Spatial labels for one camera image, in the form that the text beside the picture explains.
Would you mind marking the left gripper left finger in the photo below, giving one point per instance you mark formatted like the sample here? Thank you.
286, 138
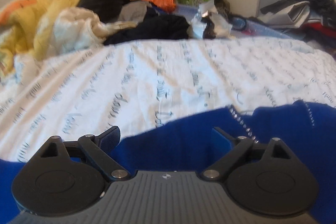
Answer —
66, 177

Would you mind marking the dark plush toy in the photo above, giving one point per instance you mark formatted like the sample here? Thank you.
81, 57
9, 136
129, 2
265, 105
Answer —
223, 7

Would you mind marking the crumpled white plastic bag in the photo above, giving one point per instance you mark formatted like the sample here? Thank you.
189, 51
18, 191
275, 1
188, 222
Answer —
208, 23

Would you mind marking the clothes pile on right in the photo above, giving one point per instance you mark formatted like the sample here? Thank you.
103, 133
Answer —
312, 21

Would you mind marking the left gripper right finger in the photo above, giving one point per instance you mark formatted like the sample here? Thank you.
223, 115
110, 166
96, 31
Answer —
265, 179

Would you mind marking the white script-print bedsheet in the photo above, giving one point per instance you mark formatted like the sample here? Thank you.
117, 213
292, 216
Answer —
141, 85

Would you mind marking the blue knit sweater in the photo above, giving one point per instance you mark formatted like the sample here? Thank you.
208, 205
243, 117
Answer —
191, 144

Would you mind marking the black garment pile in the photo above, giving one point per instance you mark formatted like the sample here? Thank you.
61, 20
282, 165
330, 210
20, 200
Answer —
162, 26

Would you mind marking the yellow floral quilt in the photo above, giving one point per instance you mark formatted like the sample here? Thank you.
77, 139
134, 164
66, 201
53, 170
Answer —
45, 28

